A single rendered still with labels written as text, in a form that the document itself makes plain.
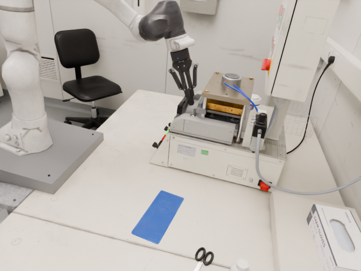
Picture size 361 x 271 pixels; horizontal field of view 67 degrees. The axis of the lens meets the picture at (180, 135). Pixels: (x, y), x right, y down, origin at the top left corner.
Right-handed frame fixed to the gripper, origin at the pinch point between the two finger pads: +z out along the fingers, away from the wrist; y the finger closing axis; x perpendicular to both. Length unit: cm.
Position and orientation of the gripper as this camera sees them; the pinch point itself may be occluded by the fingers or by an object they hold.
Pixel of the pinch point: (190, 97)
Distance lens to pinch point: 120.1
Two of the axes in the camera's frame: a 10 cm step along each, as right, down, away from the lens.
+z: 2.4, 8.8, 4.2
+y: -9.3, 0.9, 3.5
